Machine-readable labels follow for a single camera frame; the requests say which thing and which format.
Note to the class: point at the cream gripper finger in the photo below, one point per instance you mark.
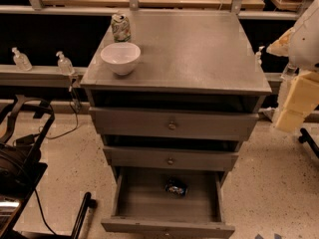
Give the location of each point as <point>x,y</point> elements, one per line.
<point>280,47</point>

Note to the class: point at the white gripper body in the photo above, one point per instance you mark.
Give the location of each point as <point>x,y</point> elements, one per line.
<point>306,45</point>

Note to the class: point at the crushed blue pepsi can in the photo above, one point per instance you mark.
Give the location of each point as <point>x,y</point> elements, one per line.
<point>176,187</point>

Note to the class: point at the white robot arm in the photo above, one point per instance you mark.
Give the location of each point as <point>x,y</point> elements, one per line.
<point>304,47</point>

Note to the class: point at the brass top drawer knob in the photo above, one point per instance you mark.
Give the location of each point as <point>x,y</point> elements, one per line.
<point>172,125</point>

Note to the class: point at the brass drawer knob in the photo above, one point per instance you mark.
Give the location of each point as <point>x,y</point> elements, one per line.
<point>172,125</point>
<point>170,161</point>

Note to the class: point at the grey wooden drawer cabinet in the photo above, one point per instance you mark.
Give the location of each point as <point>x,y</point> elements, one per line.
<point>190,61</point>

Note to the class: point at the brass middle drawer knob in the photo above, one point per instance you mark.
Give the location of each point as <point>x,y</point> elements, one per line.
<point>170,161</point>

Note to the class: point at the crushed green white can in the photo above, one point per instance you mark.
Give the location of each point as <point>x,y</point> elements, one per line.
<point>121,28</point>

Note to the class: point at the grey top drawer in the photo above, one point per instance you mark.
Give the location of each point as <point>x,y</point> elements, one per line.
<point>189,124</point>

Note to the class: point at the grey middle drawer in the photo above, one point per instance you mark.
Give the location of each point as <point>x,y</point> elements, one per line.
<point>183,159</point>

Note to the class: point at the grey open bottom drawer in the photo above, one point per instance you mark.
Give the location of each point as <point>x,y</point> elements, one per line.
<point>143,206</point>

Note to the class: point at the small pump bottle right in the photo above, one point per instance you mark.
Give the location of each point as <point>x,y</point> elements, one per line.
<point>258,55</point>

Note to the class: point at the black caster leg right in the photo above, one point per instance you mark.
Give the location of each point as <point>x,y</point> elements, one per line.
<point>306,137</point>

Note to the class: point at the white ceramic bowl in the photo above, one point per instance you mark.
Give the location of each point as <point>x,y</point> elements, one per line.
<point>121,58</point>

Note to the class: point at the clear pump bottle near cabinet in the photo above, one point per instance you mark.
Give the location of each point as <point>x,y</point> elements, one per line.
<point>65,64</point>

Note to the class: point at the black bar bottom left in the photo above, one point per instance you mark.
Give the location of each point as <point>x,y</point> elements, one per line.
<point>87,203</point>

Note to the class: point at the clear pump bottle far left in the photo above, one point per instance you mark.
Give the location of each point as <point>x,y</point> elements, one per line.
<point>21,60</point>

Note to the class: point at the black chair left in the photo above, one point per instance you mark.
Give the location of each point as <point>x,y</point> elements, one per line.
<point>20,166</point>

